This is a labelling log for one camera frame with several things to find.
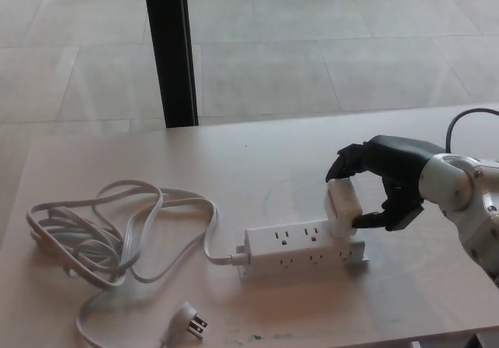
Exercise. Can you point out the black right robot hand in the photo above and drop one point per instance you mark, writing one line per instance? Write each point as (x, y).
(397, 160)

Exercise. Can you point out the white charger adapter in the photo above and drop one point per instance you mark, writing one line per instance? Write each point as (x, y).
(343, 207)

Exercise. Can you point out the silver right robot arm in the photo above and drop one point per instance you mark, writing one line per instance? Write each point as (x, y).
(460, 192)

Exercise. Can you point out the white six-outlet power strip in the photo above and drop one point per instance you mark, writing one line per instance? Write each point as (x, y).
(292, 252)

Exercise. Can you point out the black vertical pillar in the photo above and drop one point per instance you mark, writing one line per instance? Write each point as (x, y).
(169, 51)

